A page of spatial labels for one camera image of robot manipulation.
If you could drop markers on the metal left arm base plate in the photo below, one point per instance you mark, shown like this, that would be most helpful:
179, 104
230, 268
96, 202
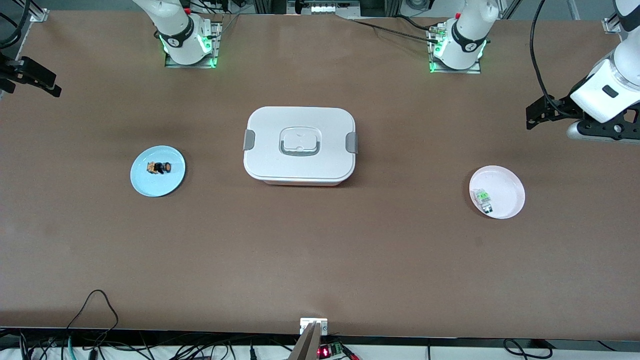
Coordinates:
434, 65

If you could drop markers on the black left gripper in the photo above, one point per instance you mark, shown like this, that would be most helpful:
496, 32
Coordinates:
558, 106

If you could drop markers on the black device with white ports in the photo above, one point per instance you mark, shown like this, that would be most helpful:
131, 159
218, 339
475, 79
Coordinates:
325, 7

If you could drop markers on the aluminium corner profile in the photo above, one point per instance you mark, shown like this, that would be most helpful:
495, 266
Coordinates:
35, 14
611, 25

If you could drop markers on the front camera mount bracket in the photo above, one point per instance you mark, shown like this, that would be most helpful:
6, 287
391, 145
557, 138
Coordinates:
312, 327

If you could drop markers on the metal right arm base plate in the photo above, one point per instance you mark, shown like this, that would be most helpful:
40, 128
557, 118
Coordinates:
217, 40

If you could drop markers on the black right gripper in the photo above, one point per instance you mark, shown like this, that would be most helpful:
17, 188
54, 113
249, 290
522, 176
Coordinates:
11, 70

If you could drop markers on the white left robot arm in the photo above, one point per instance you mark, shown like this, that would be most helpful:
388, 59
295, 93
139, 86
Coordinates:
465, 35

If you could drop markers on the pink round plate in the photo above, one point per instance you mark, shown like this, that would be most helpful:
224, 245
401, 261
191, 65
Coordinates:
505, 187

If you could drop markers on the green and clear switch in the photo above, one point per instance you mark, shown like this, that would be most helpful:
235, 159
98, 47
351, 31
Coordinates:
483, 198

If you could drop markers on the circuit board with red display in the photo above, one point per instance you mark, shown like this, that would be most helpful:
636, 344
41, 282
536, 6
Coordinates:
330, 351

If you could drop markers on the light blue round plate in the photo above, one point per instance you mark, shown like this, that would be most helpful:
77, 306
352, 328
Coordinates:
150, 182

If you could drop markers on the orange and black push-button switch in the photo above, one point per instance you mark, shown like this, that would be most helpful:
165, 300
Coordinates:
159, 167

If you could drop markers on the white lidded box grey latches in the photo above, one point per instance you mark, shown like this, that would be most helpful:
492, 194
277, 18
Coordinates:
300, 165

